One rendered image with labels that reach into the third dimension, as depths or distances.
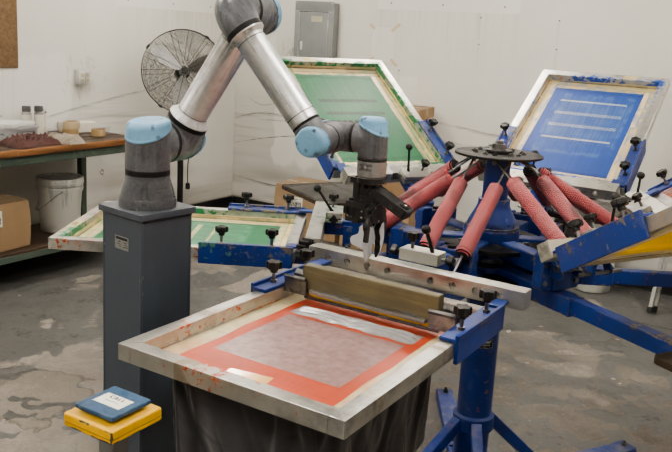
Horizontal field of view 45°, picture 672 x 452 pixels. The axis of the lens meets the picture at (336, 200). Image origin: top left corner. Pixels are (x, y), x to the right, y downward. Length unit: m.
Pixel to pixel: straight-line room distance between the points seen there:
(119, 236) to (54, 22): 4.06
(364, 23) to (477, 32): 1.00
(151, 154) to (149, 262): 0.28
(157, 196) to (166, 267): 0.19
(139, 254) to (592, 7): 4.54
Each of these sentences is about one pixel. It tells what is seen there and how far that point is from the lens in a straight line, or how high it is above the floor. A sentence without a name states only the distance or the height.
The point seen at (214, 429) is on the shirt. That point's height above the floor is 0.81.
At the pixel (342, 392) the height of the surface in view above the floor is 0.95.
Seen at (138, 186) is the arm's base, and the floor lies 1.26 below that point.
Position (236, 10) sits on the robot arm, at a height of 1.72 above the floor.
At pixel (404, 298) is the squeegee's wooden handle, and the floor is 1.03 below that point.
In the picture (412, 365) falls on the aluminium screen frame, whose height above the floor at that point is 0.99.
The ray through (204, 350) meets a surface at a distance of 1.90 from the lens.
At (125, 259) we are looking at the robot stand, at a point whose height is 1.07.
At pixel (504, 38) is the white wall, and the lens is 6.32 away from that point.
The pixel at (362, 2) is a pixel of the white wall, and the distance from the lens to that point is 6.86.
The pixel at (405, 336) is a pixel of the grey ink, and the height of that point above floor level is 0.96.
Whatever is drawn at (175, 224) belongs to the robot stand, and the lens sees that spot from 2.19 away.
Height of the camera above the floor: 1.68
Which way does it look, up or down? 12 degrees down
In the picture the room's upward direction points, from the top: 3 degrees clockwise
